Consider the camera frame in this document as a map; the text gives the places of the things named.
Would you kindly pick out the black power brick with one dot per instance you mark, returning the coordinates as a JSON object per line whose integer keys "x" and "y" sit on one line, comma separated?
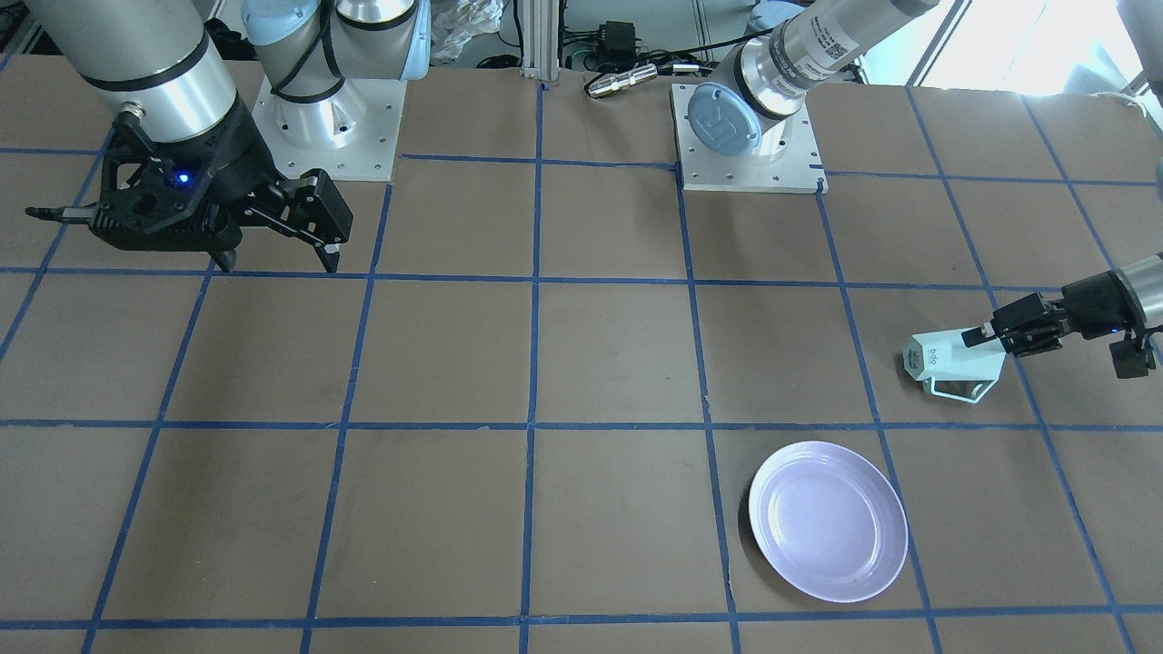
{"x": 616, "y": 39}

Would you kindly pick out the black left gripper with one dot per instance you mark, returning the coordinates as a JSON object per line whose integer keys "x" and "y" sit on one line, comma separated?
{"x": 1093, "y": 301}

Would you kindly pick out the aluminium frame post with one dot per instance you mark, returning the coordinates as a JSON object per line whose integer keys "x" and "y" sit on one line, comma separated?
{"x": 540, "y": 38}

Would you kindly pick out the lavender plate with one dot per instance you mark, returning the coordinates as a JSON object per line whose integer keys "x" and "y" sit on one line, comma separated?
{"x": 828, "y": 522}

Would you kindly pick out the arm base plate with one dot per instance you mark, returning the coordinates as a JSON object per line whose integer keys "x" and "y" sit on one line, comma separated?
{"x": 787, "y": 159}
{"x": 352, "y": 135}

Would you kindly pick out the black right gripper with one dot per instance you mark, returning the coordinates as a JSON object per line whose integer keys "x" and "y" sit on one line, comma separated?
{"x": 243, "y": 163}

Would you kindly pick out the pale mint mug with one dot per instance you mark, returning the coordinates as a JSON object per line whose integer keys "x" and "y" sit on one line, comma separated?
{"x": 946, "y": 367}

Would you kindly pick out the silver cylindrical connector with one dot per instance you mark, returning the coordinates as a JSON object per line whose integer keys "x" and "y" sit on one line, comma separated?
{"x": 605, "y": 85}

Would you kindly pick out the crumpled white plastic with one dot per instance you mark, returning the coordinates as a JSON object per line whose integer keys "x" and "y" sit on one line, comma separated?
{"x": 456, "y": 23}

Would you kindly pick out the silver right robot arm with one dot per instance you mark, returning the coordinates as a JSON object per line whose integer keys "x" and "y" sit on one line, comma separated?
{"x": 160, "y": 57}

